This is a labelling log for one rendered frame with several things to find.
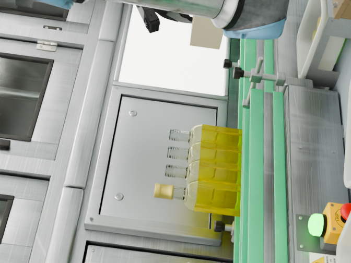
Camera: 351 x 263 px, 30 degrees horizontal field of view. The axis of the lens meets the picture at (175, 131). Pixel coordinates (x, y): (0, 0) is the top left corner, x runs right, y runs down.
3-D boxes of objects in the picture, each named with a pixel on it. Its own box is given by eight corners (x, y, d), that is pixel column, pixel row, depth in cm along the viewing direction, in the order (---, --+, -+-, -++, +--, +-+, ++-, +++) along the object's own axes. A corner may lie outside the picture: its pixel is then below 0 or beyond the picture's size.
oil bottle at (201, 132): (270, 146, 169) (188, 135, 168) (275, 132, 164) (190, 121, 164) (270, 163, 165) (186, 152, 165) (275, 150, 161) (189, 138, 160)
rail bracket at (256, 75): (274, 104, 168) (226, 97, 168) (290, 57, 155) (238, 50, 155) (274, 112, 166) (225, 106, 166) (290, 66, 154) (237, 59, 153)
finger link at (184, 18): (202, 8, 170) (175, -10, 165) (200, 25, 167) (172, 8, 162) (195, 13, 172) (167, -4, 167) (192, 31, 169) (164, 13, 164)
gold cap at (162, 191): (174, 181, 153) (155, 179, 153) (173, 193, 150) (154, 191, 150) (172, 191, 155) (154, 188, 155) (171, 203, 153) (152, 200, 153)
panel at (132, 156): (231, 11, 220) (130, -3, 219) (233, 4, 217) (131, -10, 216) (220, 247, 162) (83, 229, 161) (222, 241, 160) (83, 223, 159)
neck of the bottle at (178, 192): (183, 192, 155) (163, 189, 155) (184, 184, 153) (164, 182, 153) (182, 202, 153) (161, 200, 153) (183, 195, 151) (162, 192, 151)
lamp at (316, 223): (320, 222, 132) (305, 219, 132) (326, 210, 128) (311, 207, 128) (321, 241, 129) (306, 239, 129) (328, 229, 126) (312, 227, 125)
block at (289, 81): (303, 103, 167) (276, 99, 167) (313, 77, 160) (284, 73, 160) (303, 113, 165) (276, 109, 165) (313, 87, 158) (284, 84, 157)
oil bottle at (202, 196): (270, 202, 158) (183, 190, 157) (276, 189, 153) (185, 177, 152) (270, 222, 154) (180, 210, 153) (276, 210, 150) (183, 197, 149)
